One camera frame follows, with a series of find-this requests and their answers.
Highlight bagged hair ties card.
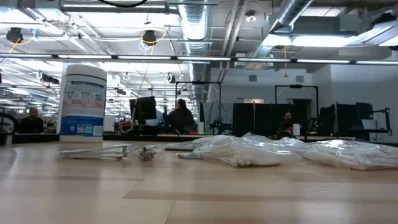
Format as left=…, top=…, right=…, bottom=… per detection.
left=278, top=138, right=398, bottom=172

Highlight black partition curtain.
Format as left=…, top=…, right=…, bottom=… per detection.
left=233, top=102, right=312, bottom=138

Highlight bagged silver nail clipper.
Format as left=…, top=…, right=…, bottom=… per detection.
left=57, top=143, right=134, bottom=161
left=136, top=144, right=163, bottom=162

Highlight white wipes canister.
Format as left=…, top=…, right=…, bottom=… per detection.
left=58, top=63, right=108, bottom=144

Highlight white ceiling light panel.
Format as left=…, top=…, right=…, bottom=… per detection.
left=351, top=20, right=398, bottom=47

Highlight bagged white cotton pads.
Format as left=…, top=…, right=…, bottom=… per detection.
left=177, top=134, right=303, bottom=169

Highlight bright ceiling light panel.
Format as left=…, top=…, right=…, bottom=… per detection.
left=262, top=32, right=358, bottom=48

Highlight bagged black comb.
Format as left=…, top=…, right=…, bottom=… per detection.
left=164, top=141, right=206, bottom=152

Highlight person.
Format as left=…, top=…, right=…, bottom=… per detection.
left=17, top=107, right=45, bottom=134
left=161, top=98, right=197, bottom=135
left=275, top=111, right=295, bottom=139

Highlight black computer monitor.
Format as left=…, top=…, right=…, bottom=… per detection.
left=129, top=96, right=157, bottom=126
left=336, top=103, right=358, bottom=133

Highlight yellow hanging cord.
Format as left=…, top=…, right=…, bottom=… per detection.
left=282, top=45, right=289, bottom=78

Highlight long ceiling light strip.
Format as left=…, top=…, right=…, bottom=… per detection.
left=0, top=53, right=398, bottom=65

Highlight black camera stand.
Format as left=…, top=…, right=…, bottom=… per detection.
left=363, top=106, right=393, bottom=141

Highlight black ceiling cable reel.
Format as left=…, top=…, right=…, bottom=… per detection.
left=142, top=29, right=158, bottom=46
left=5, top=27, right=24, bottom=44

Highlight silver ventilation duct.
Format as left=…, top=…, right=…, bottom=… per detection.
left=248, top=0, right=314, bottom=71
left=178, top=0, right=213, bottom=105

